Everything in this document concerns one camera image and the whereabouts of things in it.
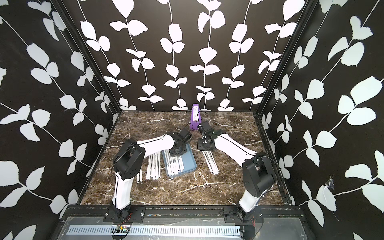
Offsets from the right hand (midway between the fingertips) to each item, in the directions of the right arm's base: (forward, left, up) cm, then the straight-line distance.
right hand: (199, 144), depth 89 cm
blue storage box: (-6, +7, -10) cm, 14 cm away
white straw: (-9, +16, -9) cm, 20 cm away
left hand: (0, +11, -9) cm, 14 cm away
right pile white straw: (-6, -7, -10) cm, 14 cm away
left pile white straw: (-11, +28, -10) cm, 32 cm away
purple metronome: (+22, +3, -1) cm, 22 cm away
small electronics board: (-42, +37, -10) cm, 57 cm away
